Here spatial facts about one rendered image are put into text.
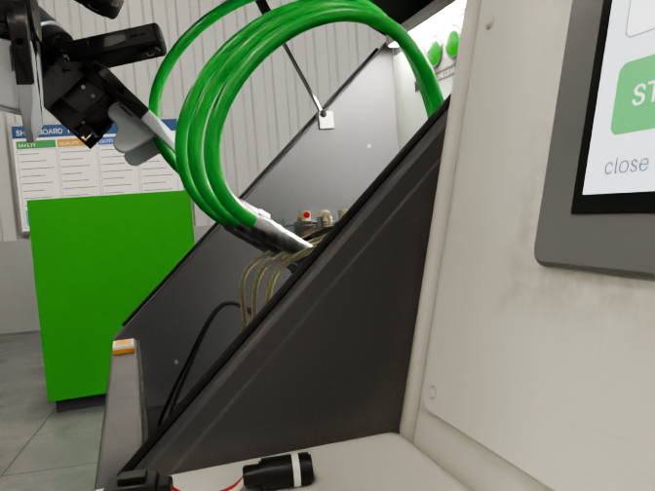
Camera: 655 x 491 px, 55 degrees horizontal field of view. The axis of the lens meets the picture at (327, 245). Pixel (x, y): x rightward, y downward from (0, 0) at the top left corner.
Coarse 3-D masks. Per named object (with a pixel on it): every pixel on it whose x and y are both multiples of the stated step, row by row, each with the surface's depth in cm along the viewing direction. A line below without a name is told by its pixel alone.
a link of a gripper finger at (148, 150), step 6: (144, 144) 77; (150, 144) 77; (138, 150) 77; (144, 150) 77; (150, 150) 77; (156, 150) 77; (126, 156) 77; (132, 156) 77; (138, 156) 77; (144, 156) 77; (150, 156) 77; (132, 162) 77; (138, 162) 77; (144, 162) 77
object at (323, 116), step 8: (256, 0) 109; (264, 0) 109; (264, 8) 109; (288, 48) 111; (296, 64) 111; (304, 80) 111; (312, 96) 112; (320, 112) 112; (328, 112) 113; (320, 120) 112; (328, 120) 113; (320, 128) 112; (328, 128) 113
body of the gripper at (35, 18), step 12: (0, 0) 56; (12, 0) 55; (36, 0) 61; (0, 12) 56; (12, 12) 56; (36, 12) 60; (0, 24) 56; (36, 24) 59; (0, 36) 60; (36, 36) 59; (36, 48) 61
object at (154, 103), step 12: (228, 0) 76; (240, 0) 76; (252, 0) 77; (360, 0) 81; (216, 12) 76; (228, 12) 76; (192, 24) 75; (204, 24) 75; (180, 36) 75; (192, 36) 75; (180, 48) 74; (168, 60) 74; (168, 72) 74; (156, 84) 74; (156, 96) 74; (156, 108) 74; (156, 144) 74; (168, 156) 75
